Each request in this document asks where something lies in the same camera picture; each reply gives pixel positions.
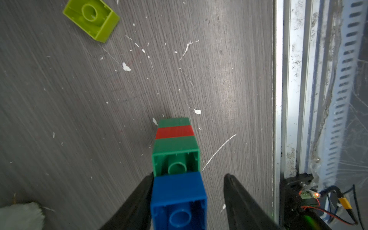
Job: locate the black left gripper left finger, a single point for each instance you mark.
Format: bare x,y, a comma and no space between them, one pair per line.
134,214

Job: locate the red lego brick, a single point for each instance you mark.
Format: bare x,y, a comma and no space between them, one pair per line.
174,132

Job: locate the blue lego brick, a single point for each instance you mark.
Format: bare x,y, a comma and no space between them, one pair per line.
179,202

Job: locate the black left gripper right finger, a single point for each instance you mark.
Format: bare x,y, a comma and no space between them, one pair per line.
243,212

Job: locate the white teddy bear blue shirt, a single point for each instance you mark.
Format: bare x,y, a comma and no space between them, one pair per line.
27,216

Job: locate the lime long lego brick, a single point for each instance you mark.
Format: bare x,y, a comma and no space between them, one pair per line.
94,17

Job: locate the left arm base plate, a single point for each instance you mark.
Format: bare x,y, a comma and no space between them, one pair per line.
303,207

